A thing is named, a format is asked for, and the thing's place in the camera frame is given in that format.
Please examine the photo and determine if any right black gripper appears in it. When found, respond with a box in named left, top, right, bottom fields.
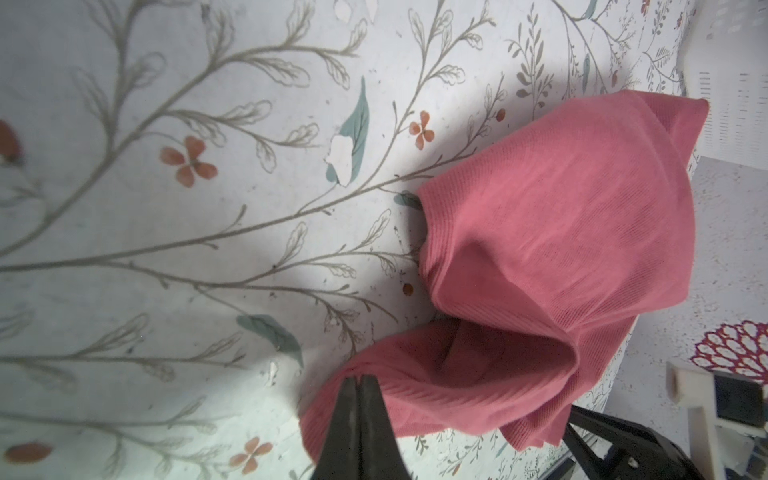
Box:
left=542, top=406, right=704, bottom=480

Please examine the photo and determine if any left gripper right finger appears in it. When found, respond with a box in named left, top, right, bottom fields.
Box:
left=358, top=375, right=411, bottom=480

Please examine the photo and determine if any white plastic basket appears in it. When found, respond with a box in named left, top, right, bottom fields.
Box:
left=678, top=0, right=767, bottom=170

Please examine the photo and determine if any floral table mat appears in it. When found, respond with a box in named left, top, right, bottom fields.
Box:
left=1, top=1, right=697, bottom=479

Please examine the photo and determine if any pink tank top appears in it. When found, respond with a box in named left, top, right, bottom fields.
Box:
left=299, top=90, right=709, bottom=459

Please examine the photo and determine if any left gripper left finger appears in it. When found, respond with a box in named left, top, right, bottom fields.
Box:
left=311, top=377, right=361, bottom=480

